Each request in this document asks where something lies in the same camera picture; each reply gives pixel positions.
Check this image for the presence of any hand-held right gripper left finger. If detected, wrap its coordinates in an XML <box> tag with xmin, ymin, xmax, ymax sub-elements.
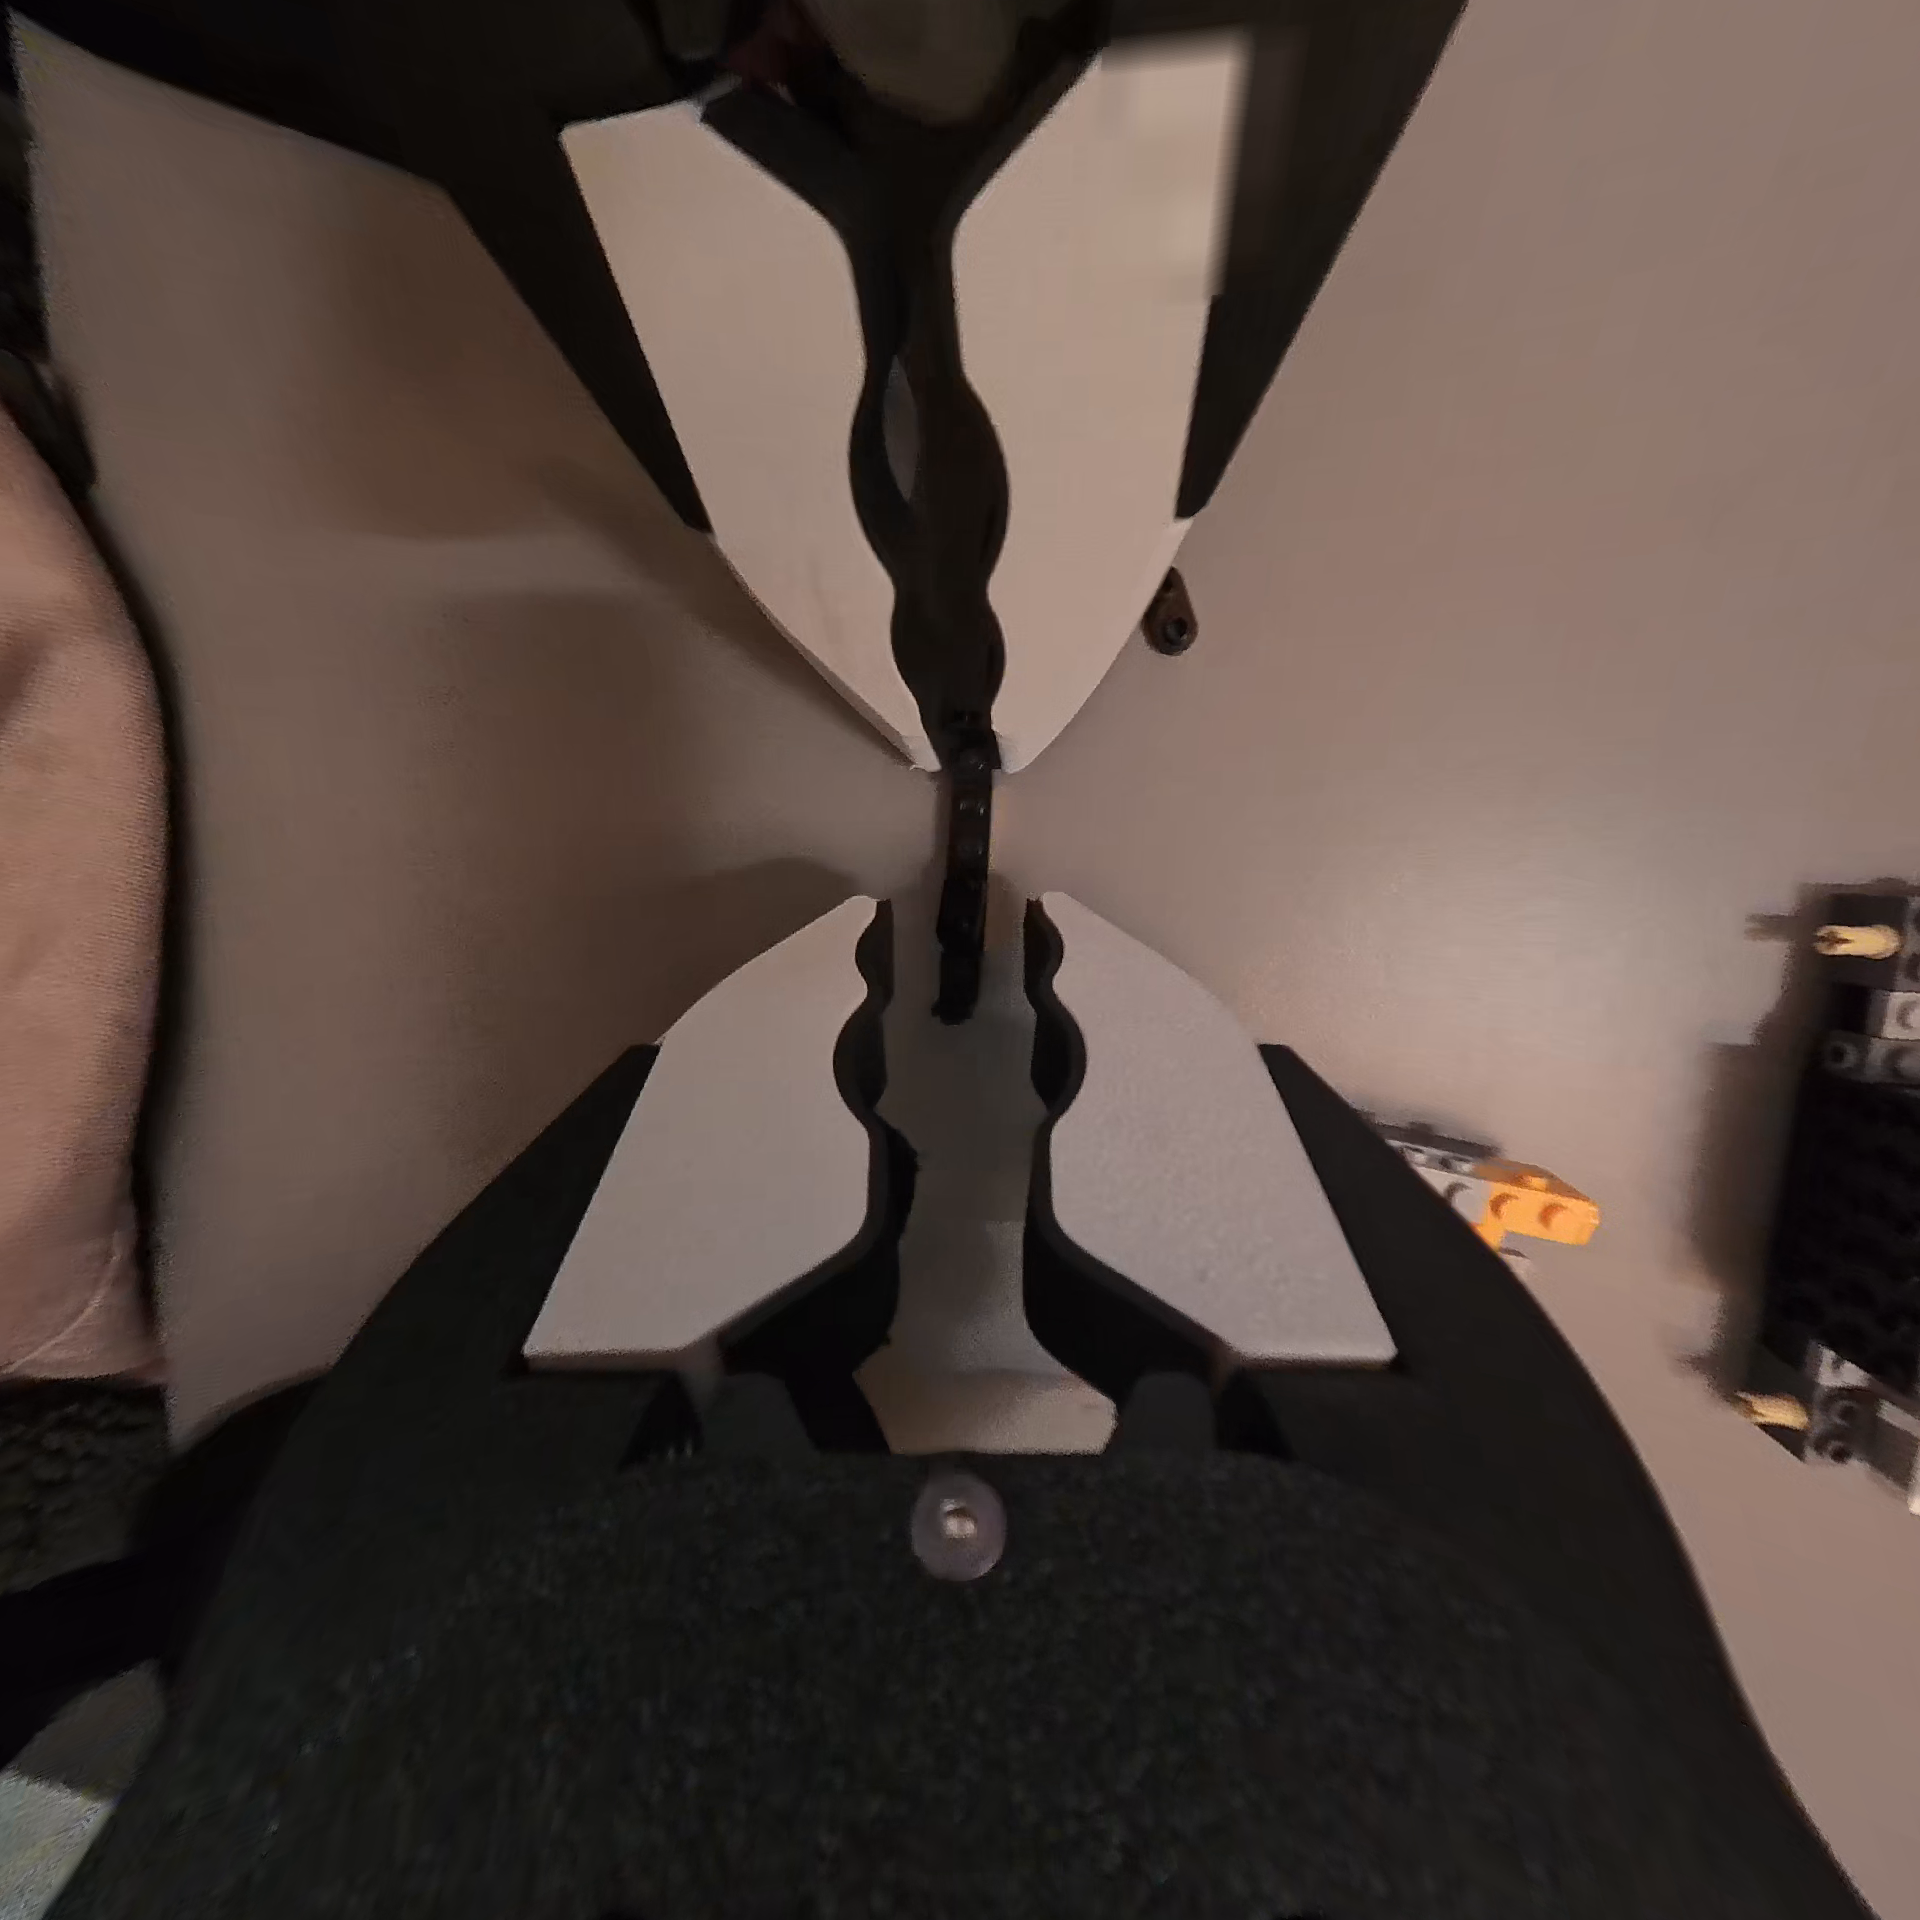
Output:
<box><xmin>522</xmin><ymin>896</ymin><xmax>922</xmax><ymax>1374</ymax></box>

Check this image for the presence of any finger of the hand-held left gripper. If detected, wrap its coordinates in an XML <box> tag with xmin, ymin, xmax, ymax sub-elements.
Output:
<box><xmin>559</xmin><ymin>94</ymin><xmax>966</xmax><ymax>776</ymax></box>
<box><xmin>919</xmin><ymin>42</ymin><xmax>1215</xmax><ymax>776</ymax></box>

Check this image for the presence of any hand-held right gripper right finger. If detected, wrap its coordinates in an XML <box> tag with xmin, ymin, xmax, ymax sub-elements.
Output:
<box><xmin>1024</xmin><ymin>888</ymin><xmax>1401</xmax><ymax>1374</ymax></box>

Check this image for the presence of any long black orange brick strip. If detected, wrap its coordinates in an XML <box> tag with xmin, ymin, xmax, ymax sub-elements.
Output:
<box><xmin>928</xmin><ymin>711</ymin><xmax>1005</xmax><ymax>1028</ymax></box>

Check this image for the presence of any grey desk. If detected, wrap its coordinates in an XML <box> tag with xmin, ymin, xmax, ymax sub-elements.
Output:
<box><xmin>0</xmin><ymin>0</ymin><xmax>1920</xmax><ymax>1920</ymax></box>

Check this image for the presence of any orange grey brick assembly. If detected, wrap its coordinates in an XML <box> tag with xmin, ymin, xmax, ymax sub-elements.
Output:
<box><xmin>1387</xmin><ymin>1117</ymin><xmax>1603</xmax><ymax>1279</ymax></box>

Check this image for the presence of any black brick car chassis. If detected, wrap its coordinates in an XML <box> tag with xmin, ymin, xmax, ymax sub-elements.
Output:
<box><xmin>1741</xmin><ymin>882</ymin><xmax>1920</xmax><ymax>1520</ymax></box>

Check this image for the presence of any pink sweatshirt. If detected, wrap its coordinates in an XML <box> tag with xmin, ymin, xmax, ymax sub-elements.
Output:
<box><xmin>0</xmin><ymin>397</ymin><xmax>169</xmax><ymax>1378</ymax></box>

